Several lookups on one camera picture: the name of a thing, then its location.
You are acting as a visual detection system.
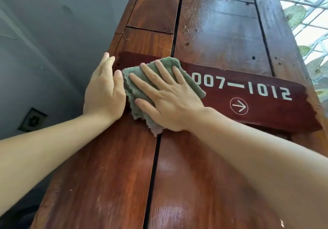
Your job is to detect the person's right hand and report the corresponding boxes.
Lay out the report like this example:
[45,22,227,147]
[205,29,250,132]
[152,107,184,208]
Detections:
[129,59,214,132]

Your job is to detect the person's left hand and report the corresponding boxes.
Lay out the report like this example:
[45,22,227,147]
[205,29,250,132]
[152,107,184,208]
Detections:
[83,52,127,123]

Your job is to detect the green cleaning cloth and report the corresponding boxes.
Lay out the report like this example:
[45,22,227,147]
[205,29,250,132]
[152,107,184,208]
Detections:
[122,56,207,137]

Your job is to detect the person's left forearm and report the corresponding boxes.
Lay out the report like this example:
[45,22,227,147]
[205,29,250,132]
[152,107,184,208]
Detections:
[0,112,116,217]

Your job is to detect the person's right forearm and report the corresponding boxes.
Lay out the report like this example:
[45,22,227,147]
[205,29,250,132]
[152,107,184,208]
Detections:
[189,108,328,229]

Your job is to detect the dark red wooden direction sign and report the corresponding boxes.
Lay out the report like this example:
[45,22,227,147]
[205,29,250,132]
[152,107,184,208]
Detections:
[113,51,323,135]

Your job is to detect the brown wooden pillar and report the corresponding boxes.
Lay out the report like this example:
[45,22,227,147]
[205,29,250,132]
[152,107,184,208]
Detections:
[30,0,328,229]

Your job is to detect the square ceiling fixture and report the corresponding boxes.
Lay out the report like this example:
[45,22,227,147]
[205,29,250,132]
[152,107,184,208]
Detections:
[17,107,48,133]

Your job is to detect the green paper umbrella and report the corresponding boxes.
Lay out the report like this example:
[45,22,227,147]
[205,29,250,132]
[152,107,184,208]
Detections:
[283,5,307,29]
[298,45,312,57]
[306,57,328,83]

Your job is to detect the window with white frame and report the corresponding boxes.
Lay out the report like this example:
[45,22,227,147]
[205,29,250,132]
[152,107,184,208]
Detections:
[273,0,328,104]

